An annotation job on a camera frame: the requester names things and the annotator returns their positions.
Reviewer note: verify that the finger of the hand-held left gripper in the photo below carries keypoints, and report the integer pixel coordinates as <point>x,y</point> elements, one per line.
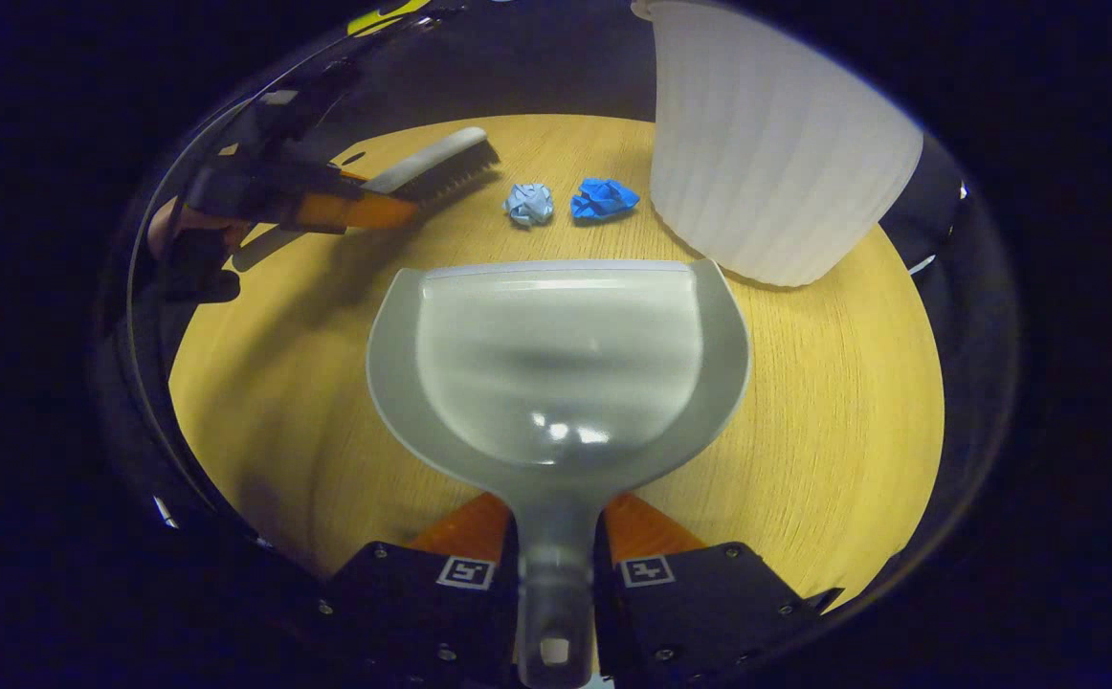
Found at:
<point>355,212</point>
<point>288,177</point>

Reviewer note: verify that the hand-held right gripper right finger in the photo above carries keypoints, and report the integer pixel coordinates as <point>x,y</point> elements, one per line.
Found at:
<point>700,603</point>

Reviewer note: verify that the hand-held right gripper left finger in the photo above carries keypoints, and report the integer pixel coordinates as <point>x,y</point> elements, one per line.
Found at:
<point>403,603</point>

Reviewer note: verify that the small white broom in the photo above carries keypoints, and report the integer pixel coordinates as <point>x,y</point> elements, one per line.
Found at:
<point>432,165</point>

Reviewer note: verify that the light blue paper ball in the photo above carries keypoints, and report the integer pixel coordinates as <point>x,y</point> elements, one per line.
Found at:
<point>529,204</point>

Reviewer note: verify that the dark blue paper ball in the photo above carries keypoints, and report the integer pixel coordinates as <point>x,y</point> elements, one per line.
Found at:
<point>604,199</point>

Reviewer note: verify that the grey plastic dustpan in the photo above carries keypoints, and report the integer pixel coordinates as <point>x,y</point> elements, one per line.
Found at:
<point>556,364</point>

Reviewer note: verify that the white ribbed garbage bin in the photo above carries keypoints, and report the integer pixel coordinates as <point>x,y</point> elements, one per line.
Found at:
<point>767,153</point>

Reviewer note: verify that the black backdrop cloth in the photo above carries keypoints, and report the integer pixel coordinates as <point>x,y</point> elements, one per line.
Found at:
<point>537,67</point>

